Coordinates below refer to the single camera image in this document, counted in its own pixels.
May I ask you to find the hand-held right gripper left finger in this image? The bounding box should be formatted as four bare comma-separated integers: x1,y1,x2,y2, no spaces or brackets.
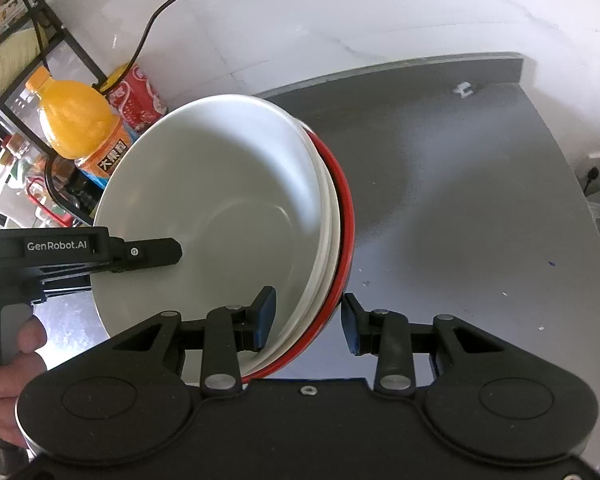
111,286,277,395

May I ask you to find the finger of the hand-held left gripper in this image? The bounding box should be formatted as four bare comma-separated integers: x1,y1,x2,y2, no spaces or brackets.
107,237,183,274

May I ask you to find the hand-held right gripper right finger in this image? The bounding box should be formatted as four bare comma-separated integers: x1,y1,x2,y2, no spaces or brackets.
341,292,506,395

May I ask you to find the white ceramic bowl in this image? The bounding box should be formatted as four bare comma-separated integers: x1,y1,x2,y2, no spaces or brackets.
91,94,327,356
257,120,342,367

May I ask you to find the red rimmed bowl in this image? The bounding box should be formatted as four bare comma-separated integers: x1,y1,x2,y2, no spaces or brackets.
241,129,357,382

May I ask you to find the person's left hand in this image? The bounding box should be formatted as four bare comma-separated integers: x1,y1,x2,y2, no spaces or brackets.
0,319,49,449

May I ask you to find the small red object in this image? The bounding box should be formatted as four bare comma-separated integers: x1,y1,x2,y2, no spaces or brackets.
26,179,75,228

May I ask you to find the dark box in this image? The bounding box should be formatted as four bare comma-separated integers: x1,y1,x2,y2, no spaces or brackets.
44,154,107,225

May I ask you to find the orange juice bottle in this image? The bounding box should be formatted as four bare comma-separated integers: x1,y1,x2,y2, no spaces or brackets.
24,66,133,192

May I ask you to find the red drink can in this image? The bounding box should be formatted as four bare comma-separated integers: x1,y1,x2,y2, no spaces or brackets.
106,61,169,135

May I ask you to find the beige woven mat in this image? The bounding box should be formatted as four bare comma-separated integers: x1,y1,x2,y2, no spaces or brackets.
0,26,48,97

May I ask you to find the black metal rack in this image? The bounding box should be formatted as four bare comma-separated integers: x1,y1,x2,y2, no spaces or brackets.
0,0,108,231

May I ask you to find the black cable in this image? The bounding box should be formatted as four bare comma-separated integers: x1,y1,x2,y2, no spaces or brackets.
92,0,227,92

